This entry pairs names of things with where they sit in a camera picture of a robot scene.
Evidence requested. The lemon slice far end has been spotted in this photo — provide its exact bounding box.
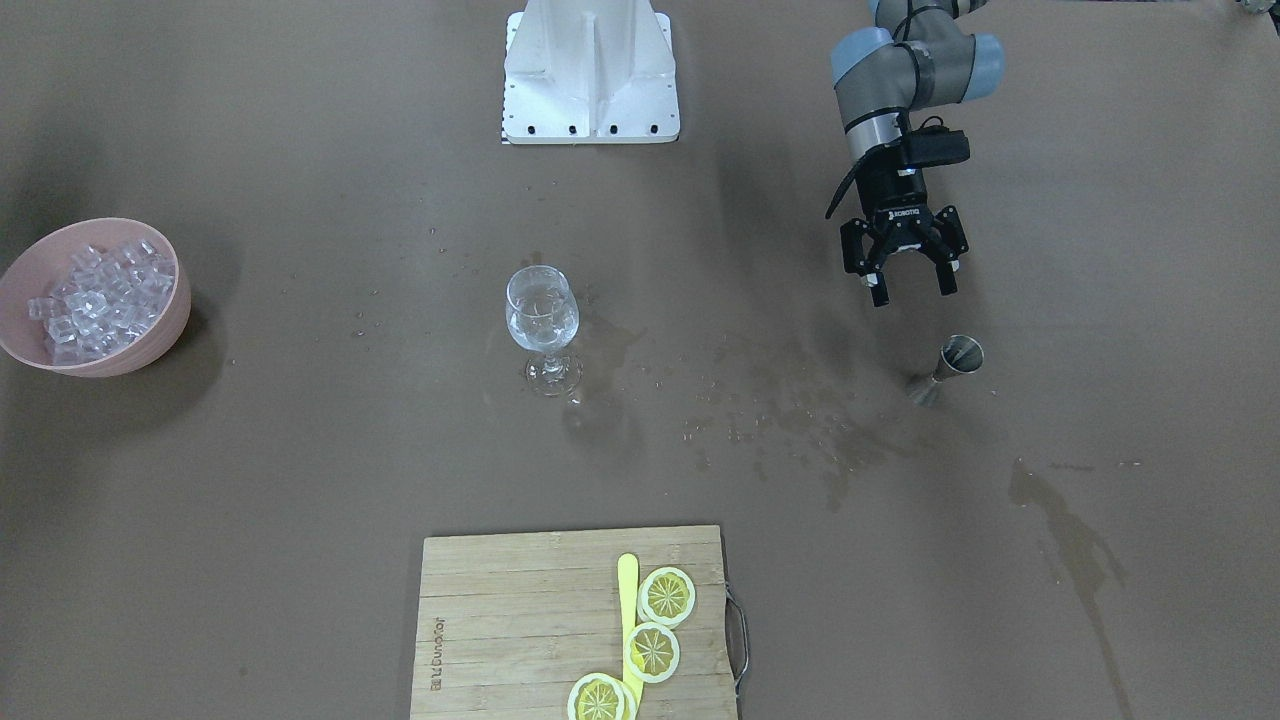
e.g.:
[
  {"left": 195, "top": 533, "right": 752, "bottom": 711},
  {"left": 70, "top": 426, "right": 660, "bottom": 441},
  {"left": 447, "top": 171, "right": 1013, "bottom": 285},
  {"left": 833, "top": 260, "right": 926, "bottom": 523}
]
[{"left": 564, "top": 673, "right": 637, "bottom": 720}]

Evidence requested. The pile of clear ice cubes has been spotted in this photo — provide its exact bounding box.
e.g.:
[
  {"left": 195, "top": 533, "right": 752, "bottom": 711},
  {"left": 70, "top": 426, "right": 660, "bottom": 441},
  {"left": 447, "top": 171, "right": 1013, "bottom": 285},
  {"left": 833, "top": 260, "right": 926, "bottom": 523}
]
[{"left": 26, "top": 238, "right": 178, "bottom": 366}]

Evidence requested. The yellow plastic knife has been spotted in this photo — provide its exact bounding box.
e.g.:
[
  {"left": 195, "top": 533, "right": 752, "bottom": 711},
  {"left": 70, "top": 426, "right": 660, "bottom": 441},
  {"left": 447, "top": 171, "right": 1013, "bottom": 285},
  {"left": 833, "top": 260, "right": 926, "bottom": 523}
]
[{"left": 616, "top": 553, "right": 644, "bottom": 719}]

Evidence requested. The clear wine glass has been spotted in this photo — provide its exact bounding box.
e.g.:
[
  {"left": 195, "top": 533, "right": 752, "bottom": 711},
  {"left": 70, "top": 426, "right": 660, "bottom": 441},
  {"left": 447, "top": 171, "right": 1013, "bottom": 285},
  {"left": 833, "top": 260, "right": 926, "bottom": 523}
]
[{"left": 506, "top": 265, "right": 582, "bottom": 397}]

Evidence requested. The middle lemon slice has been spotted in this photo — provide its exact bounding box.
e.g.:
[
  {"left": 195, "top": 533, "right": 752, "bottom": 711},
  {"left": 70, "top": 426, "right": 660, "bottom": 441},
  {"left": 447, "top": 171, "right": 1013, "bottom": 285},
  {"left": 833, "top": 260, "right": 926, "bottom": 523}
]
[{"left": 623, "top": 621, "right": 682, "bottom": 684}]

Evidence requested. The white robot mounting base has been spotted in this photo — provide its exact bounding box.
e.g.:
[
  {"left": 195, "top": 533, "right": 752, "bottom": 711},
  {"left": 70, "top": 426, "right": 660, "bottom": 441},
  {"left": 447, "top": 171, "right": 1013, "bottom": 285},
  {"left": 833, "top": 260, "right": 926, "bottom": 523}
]
[{"left": 500, "top": 1, "right": 681, "bottom": 145}]

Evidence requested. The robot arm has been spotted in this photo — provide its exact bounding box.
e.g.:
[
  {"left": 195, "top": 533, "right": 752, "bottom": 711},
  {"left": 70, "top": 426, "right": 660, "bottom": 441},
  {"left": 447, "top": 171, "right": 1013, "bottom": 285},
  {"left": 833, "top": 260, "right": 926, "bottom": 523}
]
[{"left": 826, "top": 1, "right": 1007, "bottom": 307}]

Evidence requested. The steel double jigger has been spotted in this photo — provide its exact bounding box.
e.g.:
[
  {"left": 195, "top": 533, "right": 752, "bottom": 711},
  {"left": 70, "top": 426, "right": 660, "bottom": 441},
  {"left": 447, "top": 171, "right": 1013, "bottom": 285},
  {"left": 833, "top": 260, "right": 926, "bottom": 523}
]
[{"left": 905, "top": 334, "right": 986, "bottom": 407}]

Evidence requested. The pink bowl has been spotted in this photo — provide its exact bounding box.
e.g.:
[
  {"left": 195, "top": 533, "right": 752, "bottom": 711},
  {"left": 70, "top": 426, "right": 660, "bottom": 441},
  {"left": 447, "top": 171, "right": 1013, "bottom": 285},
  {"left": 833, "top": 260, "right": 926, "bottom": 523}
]
[{"left": 1, "top": 218, "right": 191, "bottom": 378}]

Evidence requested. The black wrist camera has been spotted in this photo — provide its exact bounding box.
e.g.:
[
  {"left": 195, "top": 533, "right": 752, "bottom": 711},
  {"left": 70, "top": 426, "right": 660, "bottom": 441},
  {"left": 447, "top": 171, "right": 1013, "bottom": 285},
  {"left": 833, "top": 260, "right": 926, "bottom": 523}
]
[{"left": 902, "top": 126, "right": 972, "bottom": 169}]

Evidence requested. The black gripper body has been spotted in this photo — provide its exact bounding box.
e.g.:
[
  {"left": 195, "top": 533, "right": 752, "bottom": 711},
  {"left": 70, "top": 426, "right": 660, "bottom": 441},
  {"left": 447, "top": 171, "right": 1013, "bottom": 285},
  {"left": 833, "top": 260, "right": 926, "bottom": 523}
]
[{"left": 838, "top": 140, "right": 969, "bottom": 277}]

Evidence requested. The wooden cutting board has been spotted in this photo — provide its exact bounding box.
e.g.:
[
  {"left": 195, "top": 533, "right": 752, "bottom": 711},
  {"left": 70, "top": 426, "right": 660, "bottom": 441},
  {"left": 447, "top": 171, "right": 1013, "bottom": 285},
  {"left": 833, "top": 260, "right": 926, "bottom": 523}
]
[{"left": 408, "top": 525, "right": 740, "bottom": 719}]

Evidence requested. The lemon slice near handle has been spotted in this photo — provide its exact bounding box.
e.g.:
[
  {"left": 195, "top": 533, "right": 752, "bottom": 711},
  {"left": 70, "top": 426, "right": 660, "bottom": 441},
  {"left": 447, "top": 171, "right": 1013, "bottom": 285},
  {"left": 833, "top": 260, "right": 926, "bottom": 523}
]
[{"left": 637, "top": 566, "right": 698, "bottom": 629}]

